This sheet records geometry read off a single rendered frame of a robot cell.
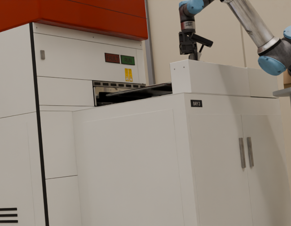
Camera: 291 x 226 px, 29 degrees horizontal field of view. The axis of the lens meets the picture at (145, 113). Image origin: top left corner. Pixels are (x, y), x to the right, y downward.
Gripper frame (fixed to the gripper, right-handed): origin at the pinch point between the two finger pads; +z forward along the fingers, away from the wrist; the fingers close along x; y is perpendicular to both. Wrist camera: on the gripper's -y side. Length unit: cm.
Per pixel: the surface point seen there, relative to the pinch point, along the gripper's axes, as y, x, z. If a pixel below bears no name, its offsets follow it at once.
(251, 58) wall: -72, -151, -27
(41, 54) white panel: 75, 31, -8
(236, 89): -13.7, 23.2, 14.9
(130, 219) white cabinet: 42, 37, 68
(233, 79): -12.3, 24.8, 10.1
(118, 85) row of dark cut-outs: 40.2, -9.5, 3.7
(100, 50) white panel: 48.0, -1.0, -13.6
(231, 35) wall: -60, -157, -48
